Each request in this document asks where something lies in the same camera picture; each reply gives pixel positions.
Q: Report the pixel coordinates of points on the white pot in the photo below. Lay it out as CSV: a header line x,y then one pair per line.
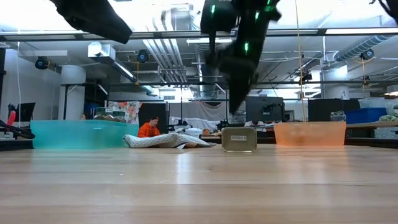
x,y
195,132

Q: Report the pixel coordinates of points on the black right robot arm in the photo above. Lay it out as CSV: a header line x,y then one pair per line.
x,y
248,18

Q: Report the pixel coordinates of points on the grey hanging sheet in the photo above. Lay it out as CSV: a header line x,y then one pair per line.
x,y
192,107

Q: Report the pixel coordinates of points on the white ceiling air unit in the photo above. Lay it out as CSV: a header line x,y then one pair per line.
x,y
102,51

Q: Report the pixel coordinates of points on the clear storage bin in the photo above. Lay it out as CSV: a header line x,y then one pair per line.
x,y
373,102

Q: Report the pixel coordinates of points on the black cabinet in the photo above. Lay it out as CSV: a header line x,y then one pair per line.
x,y
332,110

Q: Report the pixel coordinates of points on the red foam roll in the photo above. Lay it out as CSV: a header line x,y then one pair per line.
x,y
11,117

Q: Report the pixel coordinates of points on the silver round ceiling duct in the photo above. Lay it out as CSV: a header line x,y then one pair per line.
x,y
208,88

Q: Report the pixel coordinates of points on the person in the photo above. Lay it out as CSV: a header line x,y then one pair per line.
x,y
149,130
82,117

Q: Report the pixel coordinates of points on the teal plastic bin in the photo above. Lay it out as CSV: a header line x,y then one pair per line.
x,y
77,135

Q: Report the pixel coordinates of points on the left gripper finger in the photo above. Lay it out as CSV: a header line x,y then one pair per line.
x,y
118,31

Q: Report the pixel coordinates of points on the grey patterned cloth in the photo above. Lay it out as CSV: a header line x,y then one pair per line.
x,y
161,141

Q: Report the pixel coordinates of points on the floral hanging cloth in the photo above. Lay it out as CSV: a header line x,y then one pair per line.
x,y
130,112

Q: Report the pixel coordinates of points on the striped ceiling duct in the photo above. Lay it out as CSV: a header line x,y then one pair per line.
x,y
363,46

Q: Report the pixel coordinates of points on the white building column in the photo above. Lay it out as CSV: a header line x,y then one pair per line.
x,y
73,81
335,84

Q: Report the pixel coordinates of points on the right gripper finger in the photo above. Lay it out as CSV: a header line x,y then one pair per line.
x,y
241,93

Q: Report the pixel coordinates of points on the orange plastic bin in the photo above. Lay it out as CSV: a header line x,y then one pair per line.
x,y
326,133

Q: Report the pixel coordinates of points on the black computer monitor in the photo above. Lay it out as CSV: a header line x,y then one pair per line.
x,y
267,109

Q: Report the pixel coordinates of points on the black partition panel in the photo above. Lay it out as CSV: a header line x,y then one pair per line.
x,y
160,110

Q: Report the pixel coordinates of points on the blue storage bin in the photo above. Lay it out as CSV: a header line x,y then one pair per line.
x,y
367,115

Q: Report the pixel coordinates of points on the small black monitor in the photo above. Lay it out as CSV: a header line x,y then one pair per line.
x,y
26,112

